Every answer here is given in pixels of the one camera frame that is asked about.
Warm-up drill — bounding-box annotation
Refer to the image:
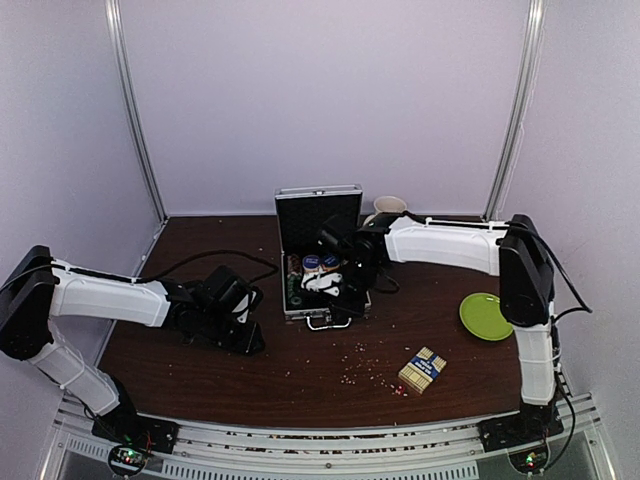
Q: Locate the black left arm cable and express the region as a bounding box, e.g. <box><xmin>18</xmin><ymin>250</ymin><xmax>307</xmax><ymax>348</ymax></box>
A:
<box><xmin>134</xmin><ymin>249</ymin><xmax>281</xmax><ymax>291</ymax></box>

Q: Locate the left aluminium frame post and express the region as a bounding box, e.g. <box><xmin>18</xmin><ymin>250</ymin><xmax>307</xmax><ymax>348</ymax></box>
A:
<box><xmin>105</xmin><ymin>0</ymin><xmax>168</xmax><ymax>223</ymax></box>

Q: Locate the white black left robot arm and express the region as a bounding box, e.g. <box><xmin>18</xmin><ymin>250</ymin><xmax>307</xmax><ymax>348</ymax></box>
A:
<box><xmin>1</xmin><ymin>245</ymin><xmax>265</xmax><ymax>444</ymax></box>

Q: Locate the blue playing card box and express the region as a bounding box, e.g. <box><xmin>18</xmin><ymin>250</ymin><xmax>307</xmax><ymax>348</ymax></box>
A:
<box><xmin>398</xmin><ymin>347</ymin><xmax>447</xmax><ymax>395</ymax></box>

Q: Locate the left poker chip row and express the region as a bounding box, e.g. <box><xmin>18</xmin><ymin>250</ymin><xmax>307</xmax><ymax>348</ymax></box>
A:
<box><xmin>286</xmin><ymin>255</ymin><xmax>303</xmax><ymax>307</ymax></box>

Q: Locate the cream ceramic mug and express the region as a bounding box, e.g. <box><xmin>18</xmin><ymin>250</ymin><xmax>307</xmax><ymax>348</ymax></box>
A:
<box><xmin>363</xmin><ymin>196</ymin><xmax>408</xmax><ymax>225</ymax></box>

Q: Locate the aluminium poker chip case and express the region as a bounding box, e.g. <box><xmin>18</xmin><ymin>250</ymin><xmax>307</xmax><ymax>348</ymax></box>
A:
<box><xmin>275</xmin><ymin>184</ymin><xmax>371</xmax><ymax>331</ymax></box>

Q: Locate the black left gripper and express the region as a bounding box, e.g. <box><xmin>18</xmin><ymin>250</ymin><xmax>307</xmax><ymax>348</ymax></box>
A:
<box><xmin>198</xmin><ymin>307</ymin><xmax>265</xmax><ymax>356</ymax></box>

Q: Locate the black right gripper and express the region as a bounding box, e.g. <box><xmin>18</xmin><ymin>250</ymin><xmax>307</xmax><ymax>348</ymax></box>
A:
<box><xmin>329</xmin><ymin>258</ymin><xmax>383</xmax><ymax>320</ymax></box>

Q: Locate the front aluminium rail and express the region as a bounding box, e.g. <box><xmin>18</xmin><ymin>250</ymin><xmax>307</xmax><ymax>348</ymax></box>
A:
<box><xmin>36</xmin><ymin>394</ymin><xmax>620</xmax><ymax>479</ymax></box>

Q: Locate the blue small blind button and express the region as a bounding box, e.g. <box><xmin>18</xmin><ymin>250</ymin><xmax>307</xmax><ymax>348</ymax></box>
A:
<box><xmin>321</xmin><ymin>254</ymin><xmax>340</xmax><ymax>269</ymax></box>

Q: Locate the aluminium frame post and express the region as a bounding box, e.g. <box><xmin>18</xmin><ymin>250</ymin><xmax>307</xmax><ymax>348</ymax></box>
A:
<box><xmin>482</xmin><ymin>0</ymin><xmax>547</xmax><ymax>220</ymax></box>
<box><xmin>105</xmin><ymin>0</ymin><xmax>168</xmax><ymax>223</ymax></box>

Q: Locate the right aluminium frame post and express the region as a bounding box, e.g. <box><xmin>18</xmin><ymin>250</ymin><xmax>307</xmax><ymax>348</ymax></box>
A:
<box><xmin>482</xmin><ymin>0</ymin><xmax>547</xmax><ymax>220</ymax></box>

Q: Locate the green plate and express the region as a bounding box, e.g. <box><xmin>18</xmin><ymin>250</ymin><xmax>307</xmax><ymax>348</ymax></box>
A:
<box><xmin>459</xmin><ymin>292</ymin><xmax>513</xmax><ymax>342</ymax></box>

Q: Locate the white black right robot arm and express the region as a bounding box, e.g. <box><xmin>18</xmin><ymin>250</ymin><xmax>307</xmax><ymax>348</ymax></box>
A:
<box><xmin>302</xmin><ymin>211</ymin><xmax>562</xmax><ymax>451</ymax></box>

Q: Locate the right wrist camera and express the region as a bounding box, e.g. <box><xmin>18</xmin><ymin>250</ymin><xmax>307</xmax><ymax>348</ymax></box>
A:
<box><xmin>301</xmin><ymin>271</ymin><xmax>343</xmax><ymax>297</ymax></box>

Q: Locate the purple small blind button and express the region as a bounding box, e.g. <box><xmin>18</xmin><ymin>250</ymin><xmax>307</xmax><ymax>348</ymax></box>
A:
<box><xmin>302</xmin><ymin>255</ymin><xmax>321</xmax><ymax>272</ymax></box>

